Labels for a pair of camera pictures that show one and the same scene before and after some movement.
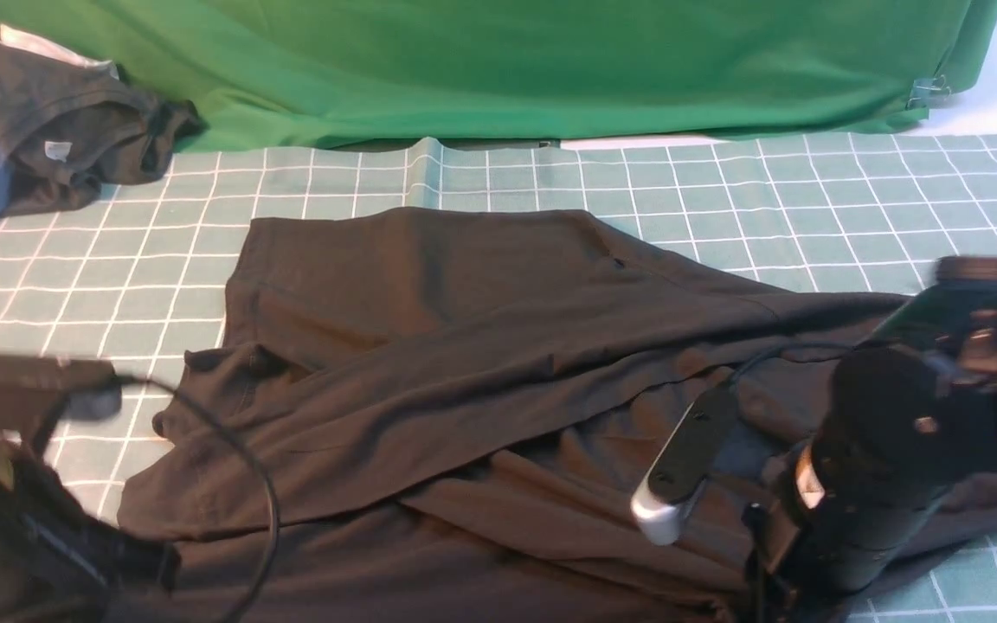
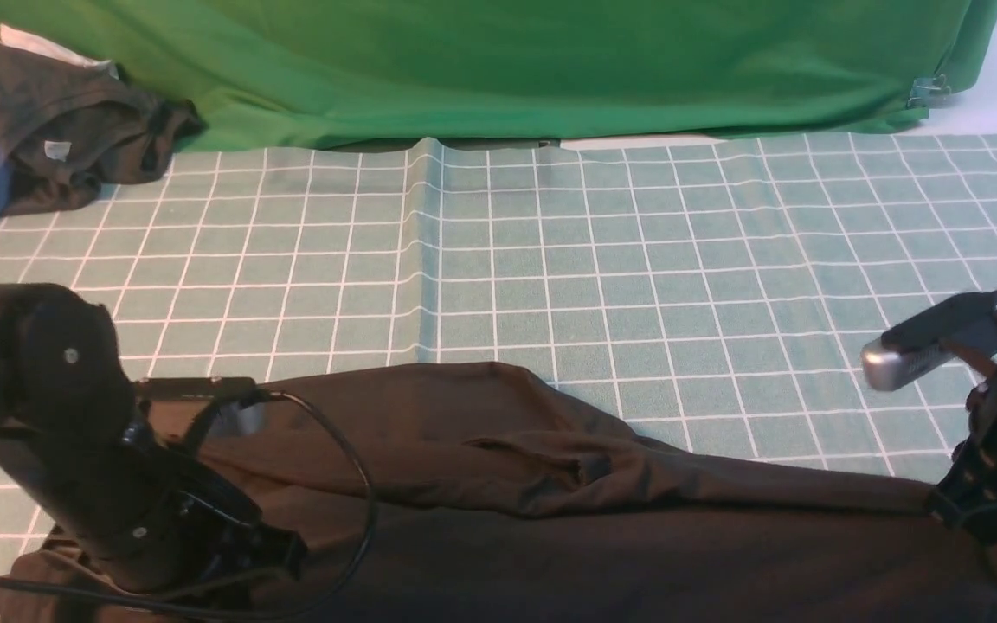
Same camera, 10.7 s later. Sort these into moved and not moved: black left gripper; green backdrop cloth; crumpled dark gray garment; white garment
Moved: black left gripper
Not moved: white garment; crumpled dark gray garment; green backdrop cloth
